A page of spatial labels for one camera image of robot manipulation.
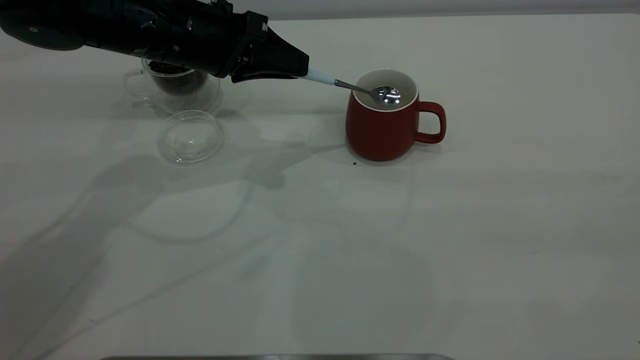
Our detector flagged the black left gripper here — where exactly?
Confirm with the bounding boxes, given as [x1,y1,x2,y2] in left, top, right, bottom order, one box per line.
[214,10,311,84]

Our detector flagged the spoon with light blue handle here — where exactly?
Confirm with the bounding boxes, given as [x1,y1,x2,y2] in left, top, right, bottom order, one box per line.
[299,67,403,109]

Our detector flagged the red ceramic mug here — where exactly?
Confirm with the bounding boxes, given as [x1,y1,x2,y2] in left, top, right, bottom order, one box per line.
[345,69,447,162]

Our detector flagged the clear glass cup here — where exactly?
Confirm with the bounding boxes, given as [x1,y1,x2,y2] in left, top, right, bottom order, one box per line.
[124,57,223,119]

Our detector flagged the dark coffee beans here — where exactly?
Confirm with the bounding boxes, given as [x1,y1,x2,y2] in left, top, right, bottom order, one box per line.
[149,61,209,97]

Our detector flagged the clear glass lid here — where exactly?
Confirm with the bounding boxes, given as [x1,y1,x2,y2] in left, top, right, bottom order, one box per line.
[157,110,228,166]

